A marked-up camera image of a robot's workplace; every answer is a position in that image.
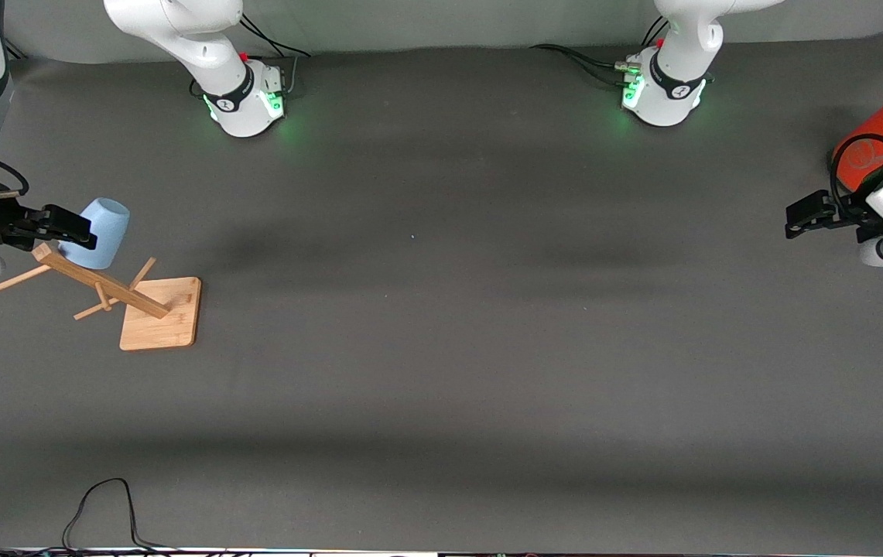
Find wooden cup rack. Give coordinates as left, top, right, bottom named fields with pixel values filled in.
left=0, top=242, right=203, bottom=353

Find dark grey table cloth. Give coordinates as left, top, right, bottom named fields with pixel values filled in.
left=0, top=31, right=883, bottom=555

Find light blue cup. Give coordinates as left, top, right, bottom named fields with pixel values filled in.
left=58, top=197, right=132, bottom=270

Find black right arm base cables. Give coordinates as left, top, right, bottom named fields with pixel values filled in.
left=237, top=12, right=312, bottom=98

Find black looped cable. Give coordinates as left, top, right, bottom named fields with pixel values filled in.
left=62, top=477, right=179, bottom=555

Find black arm base cables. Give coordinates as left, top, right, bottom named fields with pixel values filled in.
left=529, top=15, right=668, bottom=91
left=237, top=12, right=312, bottom=98

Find black left arm base cables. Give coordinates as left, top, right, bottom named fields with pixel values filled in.
left=529, top=15, right=668, bottom=91

